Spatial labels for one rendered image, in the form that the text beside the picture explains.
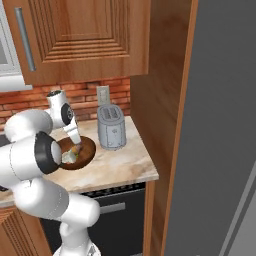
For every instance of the white wall socket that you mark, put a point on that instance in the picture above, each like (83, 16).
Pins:
(103, 95)

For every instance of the orange carrot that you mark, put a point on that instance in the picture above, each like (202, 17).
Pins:
(77, 152)

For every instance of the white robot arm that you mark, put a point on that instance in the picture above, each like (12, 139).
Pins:
(30, 196)

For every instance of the wooden wall cupboard door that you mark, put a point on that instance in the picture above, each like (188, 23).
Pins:
(86, 36)

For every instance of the black dishwasher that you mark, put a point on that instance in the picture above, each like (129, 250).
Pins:
(123, 230)

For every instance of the wooden fridge housing panel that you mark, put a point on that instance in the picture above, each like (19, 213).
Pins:
(156, 100)

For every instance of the pale chicken drumstick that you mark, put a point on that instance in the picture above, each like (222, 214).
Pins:
(69, 157)

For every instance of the black hob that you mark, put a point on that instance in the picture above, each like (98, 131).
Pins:
(2, 140)

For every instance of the grey fridge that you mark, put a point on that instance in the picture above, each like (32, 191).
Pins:
(216, 126)

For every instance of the wooden base cupboard door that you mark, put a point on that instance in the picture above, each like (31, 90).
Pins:
(20, 236)

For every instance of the grey toaster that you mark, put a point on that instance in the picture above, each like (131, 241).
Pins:
(111, 130)

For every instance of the brown wooden bowl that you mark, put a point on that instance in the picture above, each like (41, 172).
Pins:
(86, 151)

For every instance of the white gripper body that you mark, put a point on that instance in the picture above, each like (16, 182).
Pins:
(73, 133)

